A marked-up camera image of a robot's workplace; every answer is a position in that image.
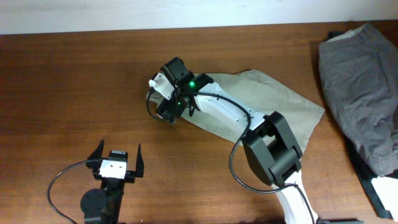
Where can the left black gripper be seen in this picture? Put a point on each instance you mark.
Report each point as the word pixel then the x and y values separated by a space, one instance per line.
pixel 129 176

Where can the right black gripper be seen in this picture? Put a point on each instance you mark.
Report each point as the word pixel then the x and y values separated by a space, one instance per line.
pixel 176 109

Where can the khaki green shorts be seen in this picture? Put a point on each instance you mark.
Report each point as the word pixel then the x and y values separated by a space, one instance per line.
pixel 263 93

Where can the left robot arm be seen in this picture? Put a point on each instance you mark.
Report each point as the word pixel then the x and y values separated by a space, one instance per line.
pixel 103 205

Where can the grey shorts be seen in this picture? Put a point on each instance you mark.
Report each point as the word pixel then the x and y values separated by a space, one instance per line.
pixel 360 96

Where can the dark garment under pile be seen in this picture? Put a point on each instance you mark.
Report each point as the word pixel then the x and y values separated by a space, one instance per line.
pixel 363 177

